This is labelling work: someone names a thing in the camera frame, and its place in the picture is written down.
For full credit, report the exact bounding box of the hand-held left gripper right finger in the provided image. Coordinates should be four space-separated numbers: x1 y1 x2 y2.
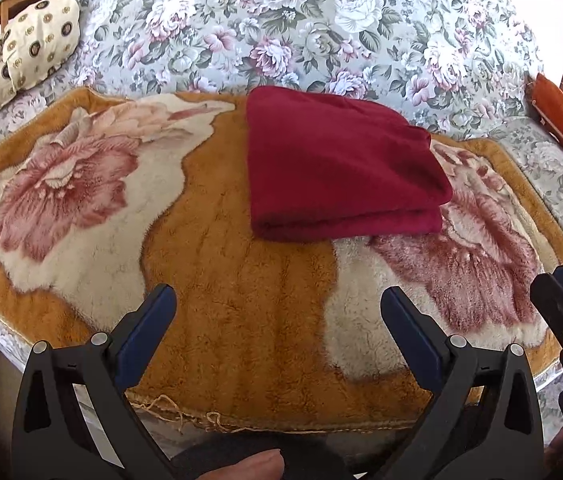
376 286 549 480

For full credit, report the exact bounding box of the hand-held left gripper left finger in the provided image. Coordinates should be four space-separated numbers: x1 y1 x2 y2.
10 283 178 480

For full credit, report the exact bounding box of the dark red cloth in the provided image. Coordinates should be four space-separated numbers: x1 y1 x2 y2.
246 85 455 242

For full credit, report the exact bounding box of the person's left hand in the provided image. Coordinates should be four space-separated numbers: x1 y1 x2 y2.
196 449 285 480

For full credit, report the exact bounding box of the brown floral plush blanket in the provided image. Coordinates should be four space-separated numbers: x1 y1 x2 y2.
0 87 563 435

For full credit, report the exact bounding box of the person's dark clothing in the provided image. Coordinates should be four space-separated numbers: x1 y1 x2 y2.
166 435 358 480

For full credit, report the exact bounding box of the floral bedsheet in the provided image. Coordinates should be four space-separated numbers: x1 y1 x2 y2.
0 0 563 441

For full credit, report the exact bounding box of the wooden chair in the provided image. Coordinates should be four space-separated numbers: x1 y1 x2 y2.
0 0 58 42

